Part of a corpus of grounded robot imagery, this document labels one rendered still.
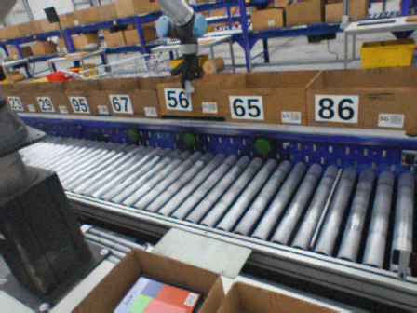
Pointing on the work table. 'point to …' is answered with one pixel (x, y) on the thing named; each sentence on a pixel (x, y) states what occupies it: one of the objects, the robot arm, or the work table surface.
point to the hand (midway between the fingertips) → (187, 96)
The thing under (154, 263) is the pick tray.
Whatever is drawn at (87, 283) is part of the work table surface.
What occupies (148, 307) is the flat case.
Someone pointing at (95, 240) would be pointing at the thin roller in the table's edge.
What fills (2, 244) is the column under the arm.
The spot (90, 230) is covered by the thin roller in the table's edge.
